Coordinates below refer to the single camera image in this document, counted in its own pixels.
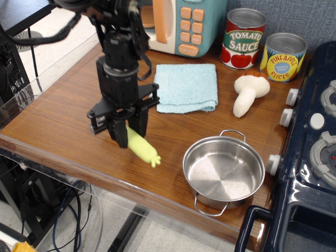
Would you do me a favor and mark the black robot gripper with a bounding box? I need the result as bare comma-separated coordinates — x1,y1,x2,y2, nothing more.
87,56,159,148

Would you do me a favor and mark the green handled ice cream scoop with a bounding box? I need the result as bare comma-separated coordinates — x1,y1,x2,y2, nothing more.
126,125,161,168

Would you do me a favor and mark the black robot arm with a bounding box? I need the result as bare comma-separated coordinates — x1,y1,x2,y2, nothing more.
51,1,159,148

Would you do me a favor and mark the stainless steel pot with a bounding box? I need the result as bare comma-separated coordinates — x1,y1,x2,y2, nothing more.
182,130,266,217

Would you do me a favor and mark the light blue folded cloth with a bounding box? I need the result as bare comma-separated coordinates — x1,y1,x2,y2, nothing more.
154,64,218,114

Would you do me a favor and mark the clear acrylic table guard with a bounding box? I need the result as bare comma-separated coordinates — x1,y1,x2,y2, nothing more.
0,26,148,218

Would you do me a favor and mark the teal toy microwave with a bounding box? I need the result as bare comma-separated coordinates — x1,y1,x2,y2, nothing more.
139,0,227,58

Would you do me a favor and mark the black computer tower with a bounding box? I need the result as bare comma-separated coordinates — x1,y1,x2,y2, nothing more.
1,40,29,106

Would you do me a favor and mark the white plush mushroom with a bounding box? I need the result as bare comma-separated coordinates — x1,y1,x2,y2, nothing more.
233,71,270,118

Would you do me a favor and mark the tomato sauce can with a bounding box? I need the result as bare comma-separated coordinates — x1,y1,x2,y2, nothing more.
220,8,267,69

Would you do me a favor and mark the pineapple slices can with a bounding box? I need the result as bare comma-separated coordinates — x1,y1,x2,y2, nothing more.
259,33,308,82

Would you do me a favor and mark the dark blue toy stove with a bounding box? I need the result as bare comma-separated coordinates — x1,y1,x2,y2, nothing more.
235,41,335,251

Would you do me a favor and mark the black table leg frame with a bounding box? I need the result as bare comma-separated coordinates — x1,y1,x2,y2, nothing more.
107,206,148,252

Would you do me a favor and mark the black braided cable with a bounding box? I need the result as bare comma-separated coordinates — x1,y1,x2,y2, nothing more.
0,12,82,46

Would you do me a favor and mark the blue floor cable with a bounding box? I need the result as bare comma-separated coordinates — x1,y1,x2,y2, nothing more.
52,181,92,252

